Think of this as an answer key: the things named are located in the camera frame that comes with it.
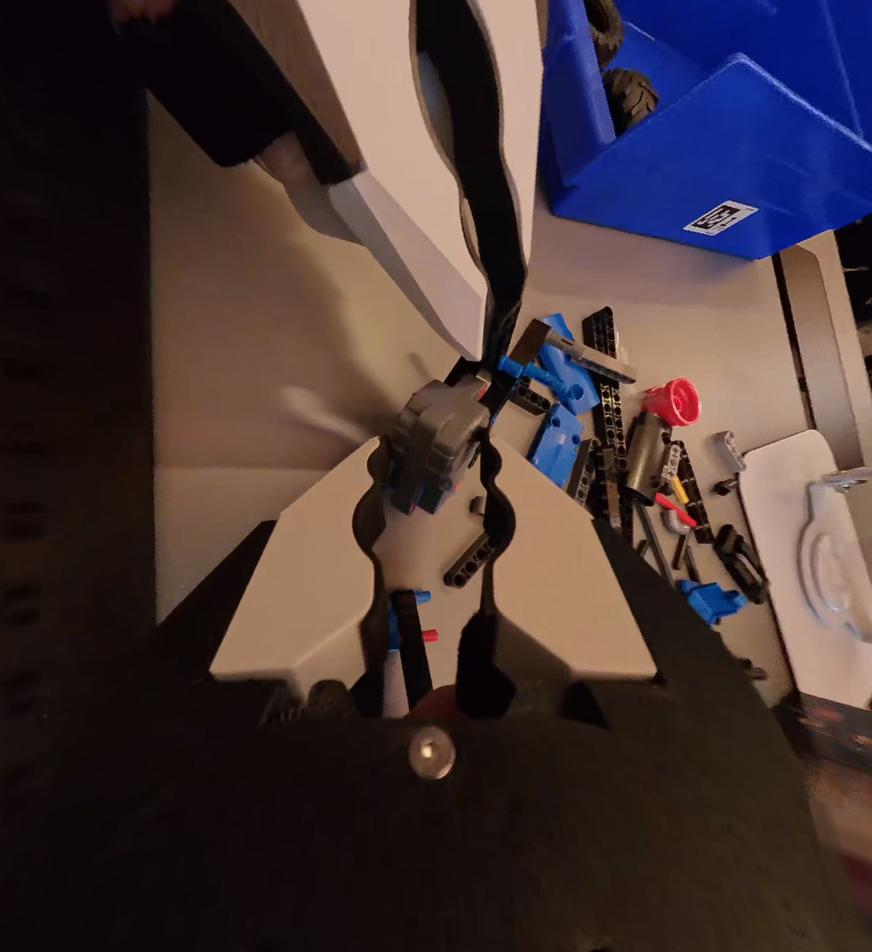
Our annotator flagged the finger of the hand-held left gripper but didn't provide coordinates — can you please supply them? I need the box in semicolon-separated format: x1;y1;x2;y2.
412;0;546;367
296;0;486;365

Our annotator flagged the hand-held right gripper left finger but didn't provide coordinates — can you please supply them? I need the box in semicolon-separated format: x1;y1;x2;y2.
209;439;392;718

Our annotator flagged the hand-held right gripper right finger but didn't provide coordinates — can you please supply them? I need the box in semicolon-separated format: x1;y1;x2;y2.
457;439;660;718

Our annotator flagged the grey toy motor assembly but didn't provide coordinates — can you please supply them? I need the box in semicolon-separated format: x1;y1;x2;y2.
378;354;559;519

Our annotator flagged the grey desk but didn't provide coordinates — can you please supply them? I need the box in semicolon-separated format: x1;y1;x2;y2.
146;0;861;718

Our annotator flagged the short black toy beam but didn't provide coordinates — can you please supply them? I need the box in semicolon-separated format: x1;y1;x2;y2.
442;530;498;590

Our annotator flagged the blue flat toy panel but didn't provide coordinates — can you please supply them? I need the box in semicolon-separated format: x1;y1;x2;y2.
525;402;585;489

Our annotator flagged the black toy block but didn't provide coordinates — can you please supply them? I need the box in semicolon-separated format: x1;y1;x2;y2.
622;411;676;508

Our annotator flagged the pile of black toy beams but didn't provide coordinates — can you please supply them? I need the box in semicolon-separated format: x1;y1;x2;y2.
505;305;717;590

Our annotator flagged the white stand base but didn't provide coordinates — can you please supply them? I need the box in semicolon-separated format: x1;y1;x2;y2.
735;428;872;720

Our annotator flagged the red toy wheel rim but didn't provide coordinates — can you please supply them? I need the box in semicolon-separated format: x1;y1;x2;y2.
641;376;703;430

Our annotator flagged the blue curved toy panel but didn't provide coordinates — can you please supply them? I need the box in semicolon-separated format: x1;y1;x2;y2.
531;312;603;417

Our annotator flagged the blue plastic bin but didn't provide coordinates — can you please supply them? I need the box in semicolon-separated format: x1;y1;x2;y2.
534;0;872;263

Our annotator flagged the grey toy beam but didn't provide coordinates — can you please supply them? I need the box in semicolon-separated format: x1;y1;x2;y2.
512;318;639;388

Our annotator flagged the black toy frame piece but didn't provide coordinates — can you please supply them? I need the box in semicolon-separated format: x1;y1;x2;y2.
711;523;773;605

